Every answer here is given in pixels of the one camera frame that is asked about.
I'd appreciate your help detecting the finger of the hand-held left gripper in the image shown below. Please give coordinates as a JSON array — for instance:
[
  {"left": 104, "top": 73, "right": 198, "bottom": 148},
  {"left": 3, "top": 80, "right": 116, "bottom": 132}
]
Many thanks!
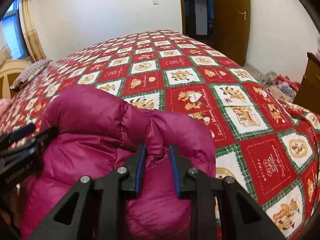
[
  {"left": 0, "top": 123, "right": 36, "bottom": 147},
  {"left": 24, "top": 126, "right": 59, "bottom": 154}
]

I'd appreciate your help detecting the pile of clothes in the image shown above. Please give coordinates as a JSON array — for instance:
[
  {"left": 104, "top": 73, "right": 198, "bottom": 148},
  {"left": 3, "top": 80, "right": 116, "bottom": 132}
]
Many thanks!
[{"left": 261, "top": 71, "right": 300, "bottom": 103}]

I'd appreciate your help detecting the wooden cabinet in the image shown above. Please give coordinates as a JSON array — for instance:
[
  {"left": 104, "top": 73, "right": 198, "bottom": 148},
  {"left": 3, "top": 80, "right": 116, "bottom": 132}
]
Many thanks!
[{"left": 292, "top": 52, "right": 320, "bottom": 113}]

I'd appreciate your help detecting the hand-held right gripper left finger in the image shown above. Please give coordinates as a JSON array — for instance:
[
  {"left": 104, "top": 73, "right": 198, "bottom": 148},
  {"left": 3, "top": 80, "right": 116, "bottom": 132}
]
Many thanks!
[{"left": 29, "top": 144, "right": 148, "bottom": 240}]

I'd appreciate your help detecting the red printed bed quilt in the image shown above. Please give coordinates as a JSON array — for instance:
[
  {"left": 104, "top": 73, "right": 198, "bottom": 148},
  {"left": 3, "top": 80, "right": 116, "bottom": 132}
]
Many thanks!
[{"left": 0, "top": 29, "right": 320, "bottom": 240}]

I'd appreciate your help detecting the window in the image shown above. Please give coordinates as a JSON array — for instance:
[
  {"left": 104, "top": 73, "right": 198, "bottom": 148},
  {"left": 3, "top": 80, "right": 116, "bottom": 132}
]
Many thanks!
[{"left": 0, "top": 0, "right": 28, "bottom": 60}]

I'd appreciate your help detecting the narrow beige floral curtain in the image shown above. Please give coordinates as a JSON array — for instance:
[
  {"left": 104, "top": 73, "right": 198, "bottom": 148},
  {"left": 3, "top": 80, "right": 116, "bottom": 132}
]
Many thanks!
[{"left": 21, "top": 0, "right": 47, "bottom": 63}]

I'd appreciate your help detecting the brown wooden door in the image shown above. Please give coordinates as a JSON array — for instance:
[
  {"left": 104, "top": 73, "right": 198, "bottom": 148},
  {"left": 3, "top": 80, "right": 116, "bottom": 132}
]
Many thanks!
[{"left": 211, "top": 0, "right": 251, "bottom": 67}]

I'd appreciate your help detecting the striped grey pillow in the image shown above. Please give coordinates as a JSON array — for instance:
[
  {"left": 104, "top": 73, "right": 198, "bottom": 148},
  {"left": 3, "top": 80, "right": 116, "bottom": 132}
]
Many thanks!
[{"left": 10, "top": 59, "right": 53, "bottom": 90}]

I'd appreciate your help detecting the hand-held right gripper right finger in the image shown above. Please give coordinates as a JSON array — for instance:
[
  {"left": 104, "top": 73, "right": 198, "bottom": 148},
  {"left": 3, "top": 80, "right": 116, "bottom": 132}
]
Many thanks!
[{"left": 169, "top": 144, "right": 285, "bottom": 240}]

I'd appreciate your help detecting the pink folded blanket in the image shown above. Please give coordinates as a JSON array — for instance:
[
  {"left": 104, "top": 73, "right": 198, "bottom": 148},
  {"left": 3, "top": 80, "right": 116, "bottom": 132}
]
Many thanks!
[{"left": 0, "top": 99, "right": 12, "bottom": 117}]

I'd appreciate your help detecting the purple puffer jacket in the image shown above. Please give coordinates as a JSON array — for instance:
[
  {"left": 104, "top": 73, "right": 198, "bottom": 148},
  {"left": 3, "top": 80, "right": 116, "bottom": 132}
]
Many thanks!
[{"left": 20, "top": 84, "right": 217, "bottom": 240}]

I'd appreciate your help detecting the dark wooden door frame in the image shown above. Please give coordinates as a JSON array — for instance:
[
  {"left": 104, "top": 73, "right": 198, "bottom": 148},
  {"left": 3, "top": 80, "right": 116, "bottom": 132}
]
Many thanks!
[{"left": 178, "top": 0, "right": 190, "bottom": 37}]

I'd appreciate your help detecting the cream wooden headboard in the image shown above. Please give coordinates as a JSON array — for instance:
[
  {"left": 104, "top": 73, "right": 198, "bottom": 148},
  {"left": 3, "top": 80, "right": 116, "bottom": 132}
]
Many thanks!
[{"left": 0, "top": 59, "right": 32, "bottom": 100}]

